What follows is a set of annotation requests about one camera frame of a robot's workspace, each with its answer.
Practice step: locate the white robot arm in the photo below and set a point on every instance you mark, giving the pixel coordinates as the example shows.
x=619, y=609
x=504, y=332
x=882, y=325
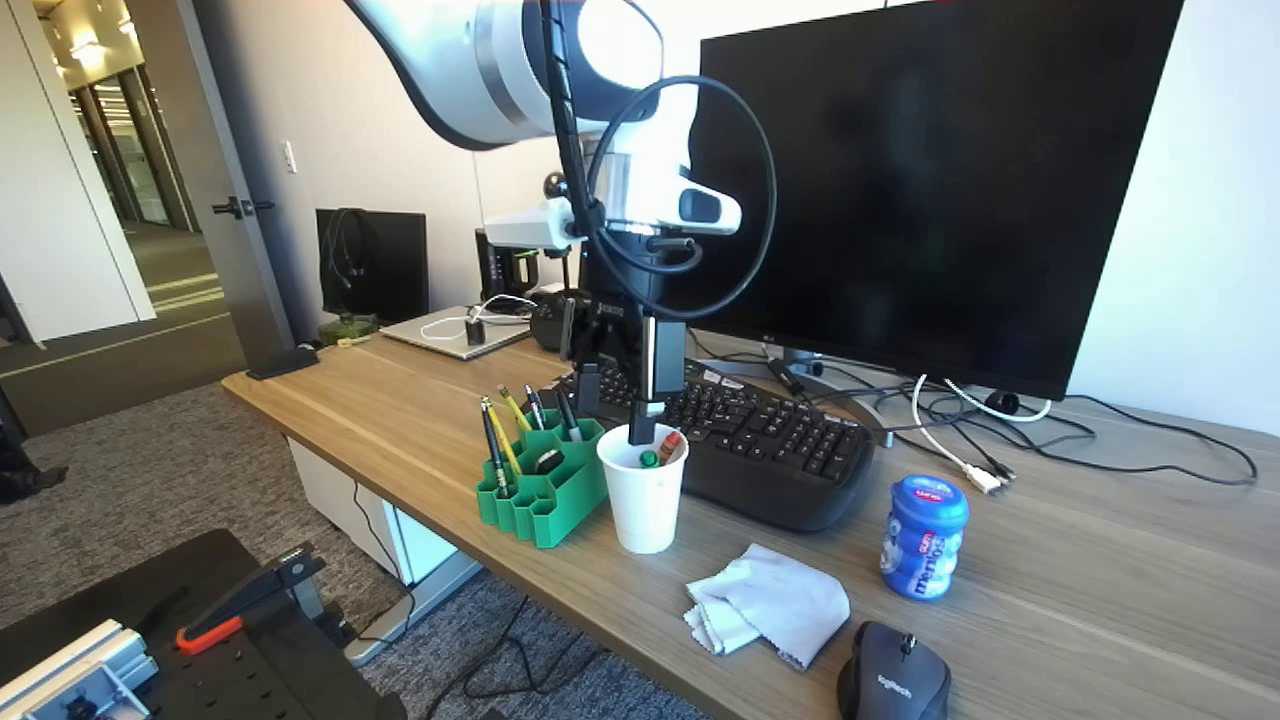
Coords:
x=465, y=66

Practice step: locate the black ergonomic keyboard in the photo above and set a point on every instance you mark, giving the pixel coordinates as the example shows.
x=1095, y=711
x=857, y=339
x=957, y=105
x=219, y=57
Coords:
x=784, y=454

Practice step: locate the small black adapter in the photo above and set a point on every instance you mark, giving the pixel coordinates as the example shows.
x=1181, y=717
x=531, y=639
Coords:
x=472, y=328

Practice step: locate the blue mentos gum bottle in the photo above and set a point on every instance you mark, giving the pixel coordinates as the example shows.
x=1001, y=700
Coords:
x=927, y=543

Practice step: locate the aluminium extrusion profile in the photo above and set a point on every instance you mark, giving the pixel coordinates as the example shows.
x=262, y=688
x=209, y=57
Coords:
x=65, y=666

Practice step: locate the green capped marker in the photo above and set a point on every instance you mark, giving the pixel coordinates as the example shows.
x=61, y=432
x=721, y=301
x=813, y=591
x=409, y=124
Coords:
x=651, y=459

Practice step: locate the black pencil gold print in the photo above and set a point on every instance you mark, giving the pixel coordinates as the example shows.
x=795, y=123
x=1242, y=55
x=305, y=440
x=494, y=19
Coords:
x=494, y=454

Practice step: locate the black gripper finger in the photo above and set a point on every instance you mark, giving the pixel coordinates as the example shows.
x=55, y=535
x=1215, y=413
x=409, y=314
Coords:
x=589, y=381
x=651, y=385

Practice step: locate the black stand foot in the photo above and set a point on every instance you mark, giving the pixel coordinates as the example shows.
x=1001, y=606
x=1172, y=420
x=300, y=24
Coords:
x=19, y=467

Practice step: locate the white under-desk cabinet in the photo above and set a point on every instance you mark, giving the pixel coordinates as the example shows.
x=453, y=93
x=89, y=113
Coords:
x=333, y=501

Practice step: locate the large black monitor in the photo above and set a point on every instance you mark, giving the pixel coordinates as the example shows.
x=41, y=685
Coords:
x=935, y=184

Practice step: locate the white paper cup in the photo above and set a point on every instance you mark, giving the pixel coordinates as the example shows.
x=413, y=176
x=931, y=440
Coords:
x=641, y=513

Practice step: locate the white light switch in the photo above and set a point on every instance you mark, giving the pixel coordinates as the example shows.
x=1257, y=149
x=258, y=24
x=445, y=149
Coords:
x=291, y=158

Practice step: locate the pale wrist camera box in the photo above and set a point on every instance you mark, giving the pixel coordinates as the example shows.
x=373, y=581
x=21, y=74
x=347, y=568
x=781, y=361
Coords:
x=532, y=229

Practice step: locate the black electric kettle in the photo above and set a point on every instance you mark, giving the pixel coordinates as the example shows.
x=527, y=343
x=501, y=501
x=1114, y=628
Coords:
x=504, y=276

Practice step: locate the green plastic pen holder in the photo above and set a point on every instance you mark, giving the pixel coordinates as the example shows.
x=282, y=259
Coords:
x=547, y=505

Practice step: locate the dark grey computer mouse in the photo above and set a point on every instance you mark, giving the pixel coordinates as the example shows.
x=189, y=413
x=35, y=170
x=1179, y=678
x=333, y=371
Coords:
x=892, y=680

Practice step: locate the dark pen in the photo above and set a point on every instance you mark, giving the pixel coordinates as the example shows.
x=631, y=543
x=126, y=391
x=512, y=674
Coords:
x=536, y=408

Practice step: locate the white folded cloth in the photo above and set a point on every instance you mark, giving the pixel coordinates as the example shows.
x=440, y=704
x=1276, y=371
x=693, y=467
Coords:
x=773, y=600

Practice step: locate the orange crayon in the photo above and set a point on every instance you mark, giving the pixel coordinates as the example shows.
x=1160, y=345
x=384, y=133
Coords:
x=675, y=447

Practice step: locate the black marker white barrel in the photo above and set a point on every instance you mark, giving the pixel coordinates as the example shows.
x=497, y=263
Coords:
x=564, y=420

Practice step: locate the silver closed laptop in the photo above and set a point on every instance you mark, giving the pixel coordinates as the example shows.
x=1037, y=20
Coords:
x=434, y=343

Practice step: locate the yellow green pencil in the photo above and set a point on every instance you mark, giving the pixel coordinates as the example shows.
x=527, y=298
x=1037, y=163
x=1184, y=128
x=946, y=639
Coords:
x=517, y=408

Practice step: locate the small black silver clip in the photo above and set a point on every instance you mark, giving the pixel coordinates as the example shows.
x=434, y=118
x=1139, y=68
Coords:
x=547, y=461

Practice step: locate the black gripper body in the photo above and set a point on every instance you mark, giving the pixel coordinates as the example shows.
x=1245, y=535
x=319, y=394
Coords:
x=632, y=286

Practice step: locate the black desk corner block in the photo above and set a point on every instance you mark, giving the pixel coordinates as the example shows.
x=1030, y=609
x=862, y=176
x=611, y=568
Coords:
x=282, y=361

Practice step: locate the black perforated work table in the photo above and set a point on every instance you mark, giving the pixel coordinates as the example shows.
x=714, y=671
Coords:
x=123, y=587

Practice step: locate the black box against wall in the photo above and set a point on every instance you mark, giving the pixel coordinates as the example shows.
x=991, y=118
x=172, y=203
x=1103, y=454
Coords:
x=384, y=267

